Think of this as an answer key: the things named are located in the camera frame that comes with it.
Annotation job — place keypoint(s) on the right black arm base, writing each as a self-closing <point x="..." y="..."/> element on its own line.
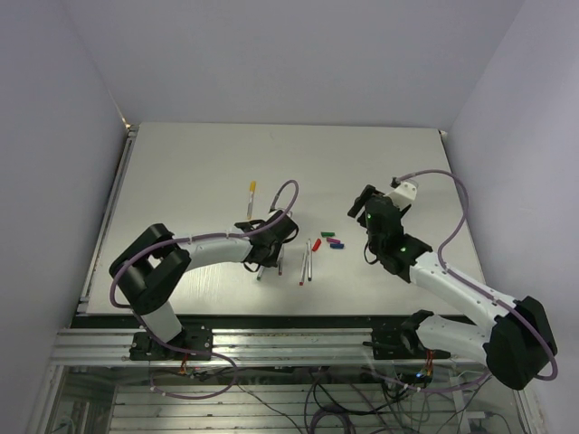
<point x="400" y="342"/>

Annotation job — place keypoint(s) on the aluminium frame rail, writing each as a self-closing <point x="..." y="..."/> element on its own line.
<point x="246" y="347"/>

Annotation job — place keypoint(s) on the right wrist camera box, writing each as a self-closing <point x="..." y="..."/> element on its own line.
<point x="403" y="193"/>

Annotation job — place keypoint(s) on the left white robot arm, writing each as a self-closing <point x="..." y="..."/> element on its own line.
<point x="148" y="271"/>

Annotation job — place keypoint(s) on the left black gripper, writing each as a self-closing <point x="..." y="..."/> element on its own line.
<point x="272" y="261"/>

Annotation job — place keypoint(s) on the blue pen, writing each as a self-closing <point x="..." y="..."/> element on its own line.
<point x="309" y="261"/>

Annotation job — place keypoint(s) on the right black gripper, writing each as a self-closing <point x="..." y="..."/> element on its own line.
<point x="369" y="192"/>

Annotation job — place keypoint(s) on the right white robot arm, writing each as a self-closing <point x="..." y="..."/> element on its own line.
<point x="511" y="337"/>

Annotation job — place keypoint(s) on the red pen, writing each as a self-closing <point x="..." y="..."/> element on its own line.
<point x="304" y="265"/>

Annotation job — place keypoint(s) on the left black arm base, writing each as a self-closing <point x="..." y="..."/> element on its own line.
<point x="190" y="344"/>

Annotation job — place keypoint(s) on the yellow pen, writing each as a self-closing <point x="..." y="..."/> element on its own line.
<point x="252" y="191"/>

